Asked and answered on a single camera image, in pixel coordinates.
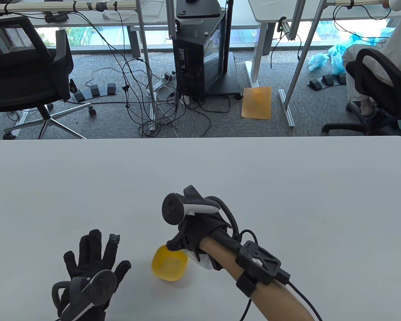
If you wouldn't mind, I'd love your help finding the person's left hand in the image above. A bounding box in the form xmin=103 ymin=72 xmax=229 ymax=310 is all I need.
xmin=58 ymin=229 xmax=132 ymax=321

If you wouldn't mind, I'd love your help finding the person's right hand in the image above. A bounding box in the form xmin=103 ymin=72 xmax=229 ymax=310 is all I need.
xmin=166 ymin=211 xmax=234 ymax=258

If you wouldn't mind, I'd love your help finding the small yellow dish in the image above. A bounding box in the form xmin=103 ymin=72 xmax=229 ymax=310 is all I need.
xmin=151 ymin=245 xmax=188 ymax=282

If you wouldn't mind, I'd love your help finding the person's right forearm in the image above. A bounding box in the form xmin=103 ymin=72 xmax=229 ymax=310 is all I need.
xmin=199 ymin=236 xmax=317 ymax=321

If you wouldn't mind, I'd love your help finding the black left hand controller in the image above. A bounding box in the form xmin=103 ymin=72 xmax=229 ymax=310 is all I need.
xmin=51 ymin=269 xmax=118 ymax=321

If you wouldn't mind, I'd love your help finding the black hand controller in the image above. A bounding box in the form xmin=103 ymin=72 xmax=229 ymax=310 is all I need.
xmin=162 ymin=185 xmax=240 ymax=239
xmin=51 ymin=269 xmax=118 ymax=321

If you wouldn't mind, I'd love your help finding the black right hand controller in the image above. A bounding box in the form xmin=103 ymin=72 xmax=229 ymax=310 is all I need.
xmin=162 ymin=185 xmax=240 ymax=239

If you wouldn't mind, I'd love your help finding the yellow sheet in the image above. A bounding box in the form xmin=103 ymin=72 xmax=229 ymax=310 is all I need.
xmin=241 ymin=87 xmax=272 ymax=120

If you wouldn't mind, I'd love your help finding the white power strip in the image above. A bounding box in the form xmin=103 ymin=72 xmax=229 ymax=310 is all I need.
xmin=147 ymin=71 xmax=177 ymax=101

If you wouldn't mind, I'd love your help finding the black computer tower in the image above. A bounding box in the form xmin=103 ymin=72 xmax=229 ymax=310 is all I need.
xmin=176 ymin=0 xmax=243 ymax=100
xmin=173 ymin=8 xmax=227 ymax=98

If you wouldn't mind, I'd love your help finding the black foot pedal set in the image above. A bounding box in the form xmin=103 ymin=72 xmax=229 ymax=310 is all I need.
xmin=307 ymin=74 xmax=347 ymax=90
xmin=70 ymin=79 xmax=117 ymax=103

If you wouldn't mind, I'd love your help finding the black mesh office chair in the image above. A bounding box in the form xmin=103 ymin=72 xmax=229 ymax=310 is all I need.
xmin=0 ymin=16 xmax=97 ymax=140

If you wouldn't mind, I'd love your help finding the small light blue bag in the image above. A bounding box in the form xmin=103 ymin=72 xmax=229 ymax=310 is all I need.
xmin=308 ymin=53 xmax=330 ymax=71

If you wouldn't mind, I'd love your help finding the large blue plastic bag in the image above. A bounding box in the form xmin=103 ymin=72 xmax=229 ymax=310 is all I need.
xmin=327 ymin=26 xmax=395 ymax=75

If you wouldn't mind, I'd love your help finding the white desk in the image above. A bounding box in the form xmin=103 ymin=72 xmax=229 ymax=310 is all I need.
xmin=245 ymin=0 xmax=401 ymax=90
xmin=0 ymin=0 xmax=169 ymax=58

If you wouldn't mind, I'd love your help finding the beige padded bar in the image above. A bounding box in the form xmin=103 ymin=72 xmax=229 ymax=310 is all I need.
xmin=326 ymin=0 xmax=391 ymax=7
xmin=0 ymin=0 xmax=137 ymax=14

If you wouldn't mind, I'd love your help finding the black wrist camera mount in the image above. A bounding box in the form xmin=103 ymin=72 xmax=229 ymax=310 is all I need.
xmin=236 ymin=241 xmax=291 ymax=296

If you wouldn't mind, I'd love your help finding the black floor cable tangle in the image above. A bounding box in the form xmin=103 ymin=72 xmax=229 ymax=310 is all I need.
xmin=122 ymin=57 xmax=213 ymax=138

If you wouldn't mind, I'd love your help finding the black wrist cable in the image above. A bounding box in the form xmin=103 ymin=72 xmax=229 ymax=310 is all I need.
xmin=234 ymin=229 xmax=323 ymax=321

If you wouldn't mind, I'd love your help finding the aluminium frame post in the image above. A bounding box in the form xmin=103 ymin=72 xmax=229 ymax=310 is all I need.
xmin=278 ymin=0 xmax=326 ymax=128
xmin=135 ymin=0 xmax=158 ymax=131
xmin=165 ymin=0 xmax=178 ymax=40

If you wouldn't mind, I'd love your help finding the short aluminium post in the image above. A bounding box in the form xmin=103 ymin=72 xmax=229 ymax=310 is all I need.
xmin=277 ymin=0 xmax=306 ymax=41

